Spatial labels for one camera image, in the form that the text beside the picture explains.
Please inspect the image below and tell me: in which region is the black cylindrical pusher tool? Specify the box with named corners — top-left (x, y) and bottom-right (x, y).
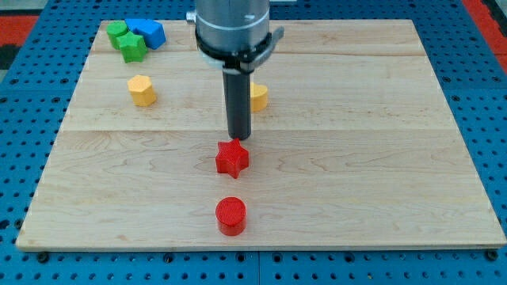
top-left (223, 73), bottom-right (251, 140)

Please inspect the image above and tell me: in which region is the red star block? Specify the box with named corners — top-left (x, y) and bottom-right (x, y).
top-left (215, 139), bottom-right (250, 179)

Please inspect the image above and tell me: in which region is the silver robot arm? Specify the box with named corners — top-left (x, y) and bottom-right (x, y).
top-left (186, 0), bottom-right (284, 140)

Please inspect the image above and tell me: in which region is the yellow hexagon block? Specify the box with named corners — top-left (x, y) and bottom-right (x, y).
top-left (127, 74), bottom-right (157, 107)

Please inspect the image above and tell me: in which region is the green star block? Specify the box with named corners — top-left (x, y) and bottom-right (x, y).
top-left (117, 32), bottom-right (147, 63)

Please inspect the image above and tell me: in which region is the yellow half-round block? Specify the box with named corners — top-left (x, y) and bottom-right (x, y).
top-left (250, 82), bottom-right (269, 112)

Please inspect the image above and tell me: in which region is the blue angular block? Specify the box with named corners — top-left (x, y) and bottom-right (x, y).
top-left (125, 18), bottom-right (166, 50)

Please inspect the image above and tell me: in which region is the red cylinder block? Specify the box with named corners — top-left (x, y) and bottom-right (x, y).
top-left (215, 196), bottom-right (246, 236)

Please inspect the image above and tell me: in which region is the wooden board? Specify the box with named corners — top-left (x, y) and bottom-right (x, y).
top-left (17, 20), bottom-right (506, 252)

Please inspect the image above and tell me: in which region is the green cylinder block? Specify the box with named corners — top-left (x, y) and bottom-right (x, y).
top-left (106, 21), bottom-right (128, 50)

